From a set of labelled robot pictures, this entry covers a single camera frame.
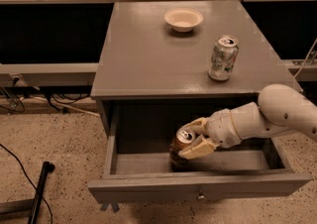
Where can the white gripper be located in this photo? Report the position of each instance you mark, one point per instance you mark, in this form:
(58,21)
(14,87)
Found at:
(220,128)

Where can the orange soda can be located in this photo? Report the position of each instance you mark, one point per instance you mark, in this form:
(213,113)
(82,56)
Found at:
(183,138)

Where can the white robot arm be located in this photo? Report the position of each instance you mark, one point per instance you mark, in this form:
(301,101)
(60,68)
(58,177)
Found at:
(279,110)

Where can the metal drawer knob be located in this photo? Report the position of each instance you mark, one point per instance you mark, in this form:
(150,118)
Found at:
(201,197)

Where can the open grey top drawer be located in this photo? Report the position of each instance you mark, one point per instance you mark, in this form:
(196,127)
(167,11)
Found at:
(138,168)

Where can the green white soda can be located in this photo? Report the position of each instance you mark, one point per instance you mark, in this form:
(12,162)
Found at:
(223,57)

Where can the grey cabinet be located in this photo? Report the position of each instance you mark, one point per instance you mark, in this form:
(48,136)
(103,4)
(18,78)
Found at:
(144,58)

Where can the white bowl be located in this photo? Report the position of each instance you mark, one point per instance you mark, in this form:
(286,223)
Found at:
(183,20)

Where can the black metal stand leg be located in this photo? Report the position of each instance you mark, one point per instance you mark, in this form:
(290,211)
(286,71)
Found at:
(32,205)

